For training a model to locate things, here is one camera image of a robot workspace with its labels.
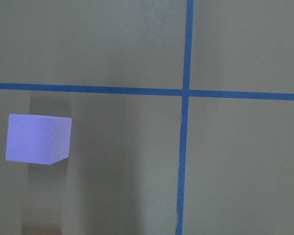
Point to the purple foam block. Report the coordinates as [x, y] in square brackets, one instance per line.
[37, 139]

